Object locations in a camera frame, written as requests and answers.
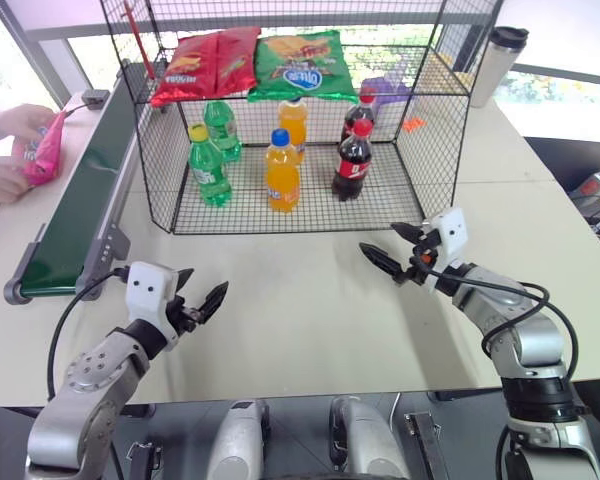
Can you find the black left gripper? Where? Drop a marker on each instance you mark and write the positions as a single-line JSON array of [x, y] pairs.
[[186, 317]]

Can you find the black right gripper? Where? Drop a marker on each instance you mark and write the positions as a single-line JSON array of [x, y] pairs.
[[422, 265]]

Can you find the pink snack bag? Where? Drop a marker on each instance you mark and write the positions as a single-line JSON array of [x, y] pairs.
[[45, 152]]

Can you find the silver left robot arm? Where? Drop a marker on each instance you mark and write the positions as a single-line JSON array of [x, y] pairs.
[[90, 400]]

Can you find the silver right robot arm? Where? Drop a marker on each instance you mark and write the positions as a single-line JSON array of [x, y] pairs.
[[530, 345]]

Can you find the green conveyor belt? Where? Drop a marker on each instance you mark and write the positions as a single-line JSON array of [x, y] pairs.
[[80, 200]]

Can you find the person's right hand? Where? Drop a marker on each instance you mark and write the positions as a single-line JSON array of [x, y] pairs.
[[0, 180]]

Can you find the person's left hand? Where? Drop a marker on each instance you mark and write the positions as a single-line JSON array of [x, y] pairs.
[[15, 122]]

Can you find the cola bottle red cap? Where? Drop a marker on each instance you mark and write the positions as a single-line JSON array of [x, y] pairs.
[[352, 162], [356, 114]]

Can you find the green soda bottle yellow cap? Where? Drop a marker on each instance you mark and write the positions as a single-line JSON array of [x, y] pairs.
[[209, 172]]

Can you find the small orange object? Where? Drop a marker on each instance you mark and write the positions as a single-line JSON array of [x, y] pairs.
[[414, 123]]

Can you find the orange soda bottle blue cap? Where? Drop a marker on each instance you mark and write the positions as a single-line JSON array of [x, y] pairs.
[[294, 125], [282, 175]]

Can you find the purple plastic object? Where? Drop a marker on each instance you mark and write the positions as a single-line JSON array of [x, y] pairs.
[[387, 90]]

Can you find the silver rounded robot leg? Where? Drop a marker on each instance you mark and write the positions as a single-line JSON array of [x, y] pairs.
[[237, 442], [365, 440]]

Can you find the white tumbler black lid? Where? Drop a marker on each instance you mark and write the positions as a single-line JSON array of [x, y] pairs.
[[495, 70]]

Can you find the green chip bag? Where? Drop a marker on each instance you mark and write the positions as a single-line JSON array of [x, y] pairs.
[[300, 65]]

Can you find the black device with red part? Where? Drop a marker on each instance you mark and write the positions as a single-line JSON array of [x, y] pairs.
[[592, 192]]

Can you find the large red chip bag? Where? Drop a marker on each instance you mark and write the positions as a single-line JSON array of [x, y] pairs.
[[187, 67]]

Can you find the narrow red chip bag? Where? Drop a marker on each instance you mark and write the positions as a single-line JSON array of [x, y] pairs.
[[236, 57]]

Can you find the red plastic stick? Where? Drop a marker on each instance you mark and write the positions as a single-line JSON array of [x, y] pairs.
[[141, 45]]

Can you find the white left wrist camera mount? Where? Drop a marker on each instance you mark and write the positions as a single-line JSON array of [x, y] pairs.
[[150, 285]]

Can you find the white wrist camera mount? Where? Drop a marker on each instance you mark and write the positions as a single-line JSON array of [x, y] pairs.
[[150, 285], [452, 232]]

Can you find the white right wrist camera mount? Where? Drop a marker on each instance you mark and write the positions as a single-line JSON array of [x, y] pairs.
[[452, 232]]

